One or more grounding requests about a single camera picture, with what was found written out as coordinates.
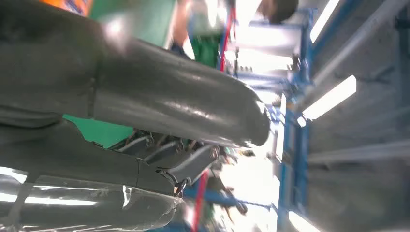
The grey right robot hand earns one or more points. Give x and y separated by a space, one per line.
176 96

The green storage bin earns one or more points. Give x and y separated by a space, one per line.
206 51

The green table mat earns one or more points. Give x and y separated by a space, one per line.
105 131

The long white ceiling light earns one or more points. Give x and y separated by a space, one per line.
323 19
301 224
330 97

